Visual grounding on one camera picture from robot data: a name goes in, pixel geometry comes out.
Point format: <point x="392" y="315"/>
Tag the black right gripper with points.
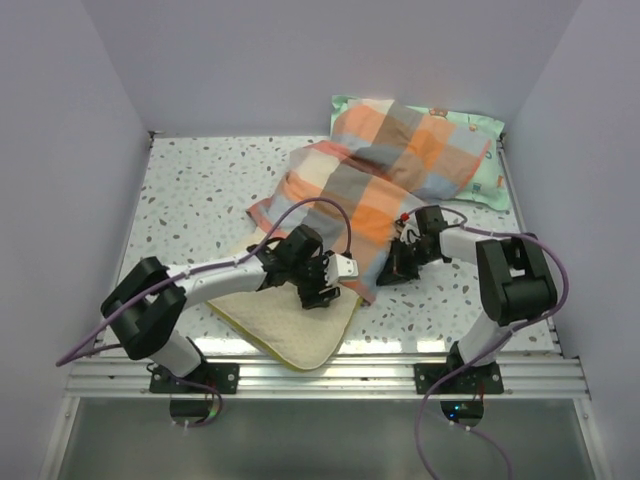
<point x="395" y="271"/>

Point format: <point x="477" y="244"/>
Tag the green cartoon print pillow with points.
<point x="433" y="153"/>

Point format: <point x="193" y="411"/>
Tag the orange grey plaid pillowcase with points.
<point x="347" y="203"/>

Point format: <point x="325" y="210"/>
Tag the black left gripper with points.
<point x="320" y="299"/>

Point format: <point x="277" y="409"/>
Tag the aluminium mounting rail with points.
<point x="376" y="360"/>

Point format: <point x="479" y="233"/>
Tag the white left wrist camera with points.
<point x="340" y="268"/>

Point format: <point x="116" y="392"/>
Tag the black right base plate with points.
<point x="485" y="379"/>

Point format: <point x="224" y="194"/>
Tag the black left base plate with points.
<point x="222" y="377"/>

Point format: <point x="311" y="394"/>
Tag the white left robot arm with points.
<point x="144" y="308"/>

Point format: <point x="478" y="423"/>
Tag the cream pillow yellow trim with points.
<point x="274" y="321"/>

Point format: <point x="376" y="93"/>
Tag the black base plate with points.
<point x="485" y="379"/>
<point x="222" y="377"/>

